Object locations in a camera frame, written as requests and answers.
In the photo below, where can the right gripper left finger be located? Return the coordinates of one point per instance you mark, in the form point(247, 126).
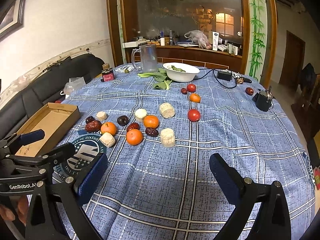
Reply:
point(89, 178)

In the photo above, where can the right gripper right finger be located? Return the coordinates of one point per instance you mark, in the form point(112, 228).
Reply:
point(228, 179)

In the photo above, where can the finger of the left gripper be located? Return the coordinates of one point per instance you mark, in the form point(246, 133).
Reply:
point(34, 136)
point(58, 154)

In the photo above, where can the large red jujube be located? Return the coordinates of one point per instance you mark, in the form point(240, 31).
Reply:
point(93, 126)

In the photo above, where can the orange mandarin front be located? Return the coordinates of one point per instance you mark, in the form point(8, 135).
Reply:
point(134, 137)

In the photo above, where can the dark plum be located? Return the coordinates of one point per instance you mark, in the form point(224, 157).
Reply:
point(122, 120)

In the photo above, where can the red tomato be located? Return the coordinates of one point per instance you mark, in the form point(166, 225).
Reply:
point(194, 115)
point(191, 88)

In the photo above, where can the white corn piece front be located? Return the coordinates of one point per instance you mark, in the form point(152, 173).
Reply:
point(167, 137)

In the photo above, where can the dark jujube front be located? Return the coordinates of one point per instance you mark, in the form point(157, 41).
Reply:
point(152, 132)

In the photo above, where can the white corn piece large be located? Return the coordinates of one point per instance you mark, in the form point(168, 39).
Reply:
point(166, 110)

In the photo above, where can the black leather sofa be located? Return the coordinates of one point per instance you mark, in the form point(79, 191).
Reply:
point(45, 89)

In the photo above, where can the brown cardboard box tray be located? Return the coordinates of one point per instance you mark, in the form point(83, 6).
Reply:
point(55, 119)

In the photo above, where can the clear plastic bag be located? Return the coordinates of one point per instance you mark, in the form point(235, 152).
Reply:
point(72, 85)

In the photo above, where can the black metal cup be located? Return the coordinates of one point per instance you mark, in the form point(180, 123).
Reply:
point(263, 99)

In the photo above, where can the blue plaid tablecloth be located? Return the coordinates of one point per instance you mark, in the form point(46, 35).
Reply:
point(154, 192)

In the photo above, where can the small orange mandarin far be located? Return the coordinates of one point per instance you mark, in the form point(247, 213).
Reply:
point(195, 98)

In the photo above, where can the red jujube far right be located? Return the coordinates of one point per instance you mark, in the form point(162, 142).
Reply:
point(249, 91)

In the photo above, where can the dark jar pink label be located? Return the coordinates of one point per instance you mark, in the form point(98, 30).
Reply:
point(107, 73)

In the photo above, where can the black power adapter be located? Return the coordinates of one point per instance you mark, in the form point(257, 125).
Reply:
point(224, 75)

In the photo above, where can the white bowl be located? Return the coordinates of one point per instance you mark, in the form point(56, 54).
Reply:
point(180, 72)

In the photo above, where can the green leafy vegetable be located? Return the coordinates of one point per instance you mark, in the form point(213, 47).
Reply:
point(163, 82)

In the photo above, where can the clear glass pitcher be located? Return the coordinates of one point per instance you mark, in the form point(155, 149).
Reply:
point(148, 58)

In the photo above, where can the white flat box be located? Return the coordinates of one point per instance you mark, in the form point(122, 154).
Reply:
point(134, 44)

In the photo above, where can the wooden counter cabinet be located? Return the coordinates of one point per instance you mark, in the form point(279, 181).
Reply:
point(201, 58)

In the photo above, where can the white tall box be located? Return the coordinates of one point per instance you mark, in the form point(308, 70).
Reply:
point(215, 41)

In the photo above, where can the plastic bag on counter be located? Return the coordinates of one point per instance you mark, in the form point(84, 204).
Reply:
point(198, 37)

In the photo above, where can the framed wall picture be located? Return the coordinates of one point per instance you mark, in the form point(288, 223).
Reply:
point(13, 20)

